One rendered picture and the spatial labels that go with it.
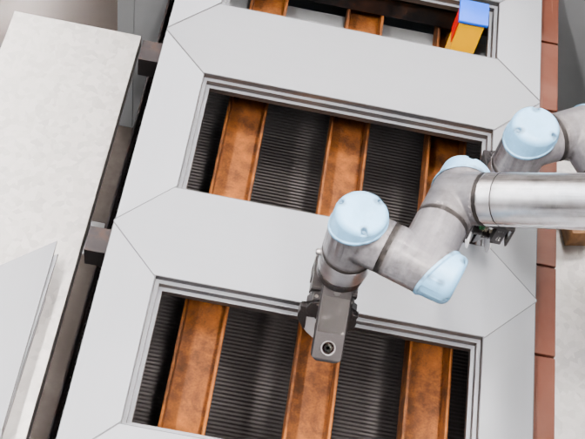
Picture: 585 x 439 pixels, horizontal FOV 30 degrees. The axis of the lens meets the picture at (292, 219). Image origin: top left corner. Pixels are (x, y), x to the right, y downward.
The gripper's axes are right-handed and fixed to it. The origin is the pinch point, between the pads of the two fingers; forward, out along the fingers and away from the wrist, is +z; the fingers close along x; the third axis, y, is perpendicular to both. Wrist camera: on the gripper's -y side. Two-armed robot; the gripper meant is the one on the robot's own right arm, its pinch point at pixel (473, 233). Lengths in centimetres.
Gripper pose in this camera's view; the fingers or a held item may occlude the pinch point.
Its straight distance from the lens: 196.4
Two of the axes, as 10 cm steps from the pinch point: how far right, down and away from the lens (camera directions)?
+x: 9.8, 1.8, 0.4
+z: -1.3, 5.2, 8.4
